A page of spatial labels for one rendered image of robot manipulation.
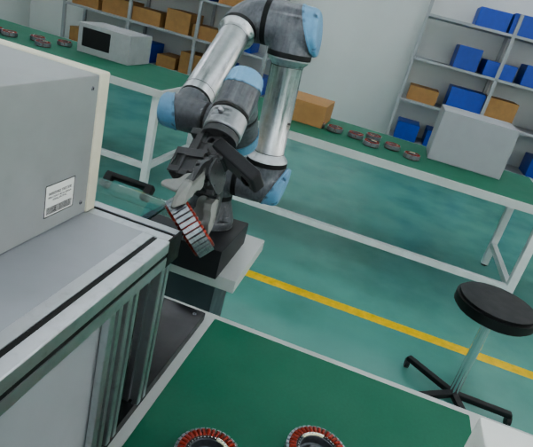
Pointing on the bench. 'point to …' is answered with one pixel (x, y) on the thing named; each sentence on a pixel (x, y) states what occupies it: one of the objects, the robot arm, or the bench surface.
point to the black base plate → (164, 347)
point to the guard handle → (129, 182)
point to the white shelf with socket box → (501, 436)
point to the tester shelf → (53, 301)
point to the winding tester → (28, 142)
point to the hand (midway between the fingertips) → (190, 228)
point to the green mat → (288, 399)
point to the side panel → (64, 399)
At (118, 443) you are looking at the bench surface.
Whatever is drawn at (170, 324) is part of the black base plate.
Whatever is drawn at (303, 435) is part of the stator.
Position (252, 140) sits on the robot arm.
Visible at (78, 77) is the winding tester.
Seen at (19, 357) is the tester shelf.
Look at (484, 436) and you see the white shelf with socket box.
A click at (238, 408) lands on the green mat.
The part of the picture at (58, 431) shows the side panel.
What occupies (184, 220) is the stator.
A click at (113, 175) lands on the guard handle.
